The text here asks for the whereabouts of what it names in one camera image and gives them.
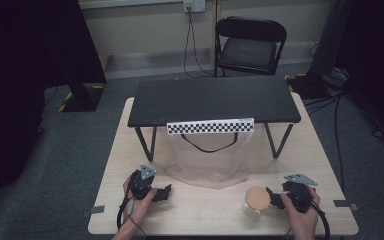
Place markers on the glass jar with wooden lid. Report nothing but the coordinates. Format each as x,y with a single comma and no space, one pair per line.
257,199

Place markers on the small black table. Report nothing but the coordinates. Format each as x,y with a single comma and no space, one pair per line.
213,98

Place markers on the white wall socket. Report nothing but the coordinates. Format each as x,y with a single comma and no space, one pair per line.
194,5

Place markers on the person's left hand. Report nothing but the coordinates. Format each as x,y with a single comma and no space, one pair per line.
140,209

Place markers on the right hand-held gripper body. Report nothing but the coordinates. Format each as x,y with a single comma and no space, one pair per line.
300,196

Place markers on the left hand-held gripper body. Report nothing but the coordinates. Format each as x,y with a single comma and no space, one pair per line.
140,185

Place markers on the grey tape piece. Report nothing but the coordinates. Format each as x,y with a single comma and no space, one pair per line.
94,210
346,204

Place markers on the person's right hand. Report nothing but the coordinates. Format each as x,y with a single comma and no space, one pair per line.
301,223

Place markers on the black and white checkered strip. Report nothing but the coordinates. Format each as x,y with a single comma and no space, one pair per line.
210,127

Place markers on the pink mesh bag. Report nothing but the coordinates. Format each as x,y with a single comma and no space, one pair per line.
210,166

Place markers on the black stand base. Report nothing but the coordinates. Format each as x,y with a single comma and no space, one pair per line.
81,98
310,85

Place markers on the black curtain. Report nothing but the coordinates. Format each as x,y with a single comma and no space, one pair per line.
373,60
20,83

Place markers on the black folding chair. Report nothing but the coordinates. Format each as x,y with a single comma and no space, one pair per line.
248,50

